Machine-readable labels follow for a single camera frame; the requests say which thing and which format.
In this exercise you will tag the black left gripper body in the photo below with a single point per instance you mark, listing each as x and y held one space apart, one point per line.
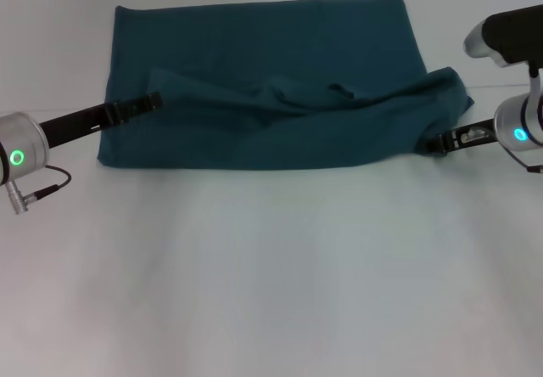
78 124

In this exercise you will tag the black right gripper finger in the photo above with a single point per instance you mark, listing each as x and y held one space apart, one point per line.
439 144

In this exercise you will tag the teal t-shirt with FREE print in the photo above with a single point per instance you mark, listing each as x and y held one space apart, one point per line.
275 109

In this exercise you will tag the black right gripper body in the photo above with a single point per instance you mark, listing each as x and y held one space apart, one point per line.
475 137

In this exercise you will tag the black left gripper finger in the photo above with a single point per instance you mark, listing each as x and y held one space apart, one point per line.
138 107

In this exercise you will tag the right camera mount bracket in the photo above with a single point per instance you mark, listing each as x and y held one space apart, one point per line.
535 92

